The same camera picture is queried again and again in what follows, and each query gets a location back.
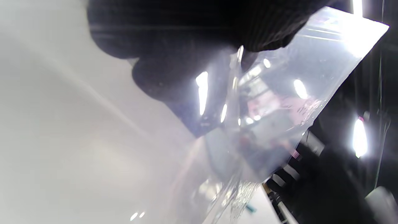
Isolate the person's left hand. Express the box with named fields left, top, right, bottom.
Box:
left=87, top=0, right=330, bottom=137

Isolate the clear plastic file folder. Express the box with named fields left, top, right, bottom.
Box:
left=168, top=6, right=390, bottom=224

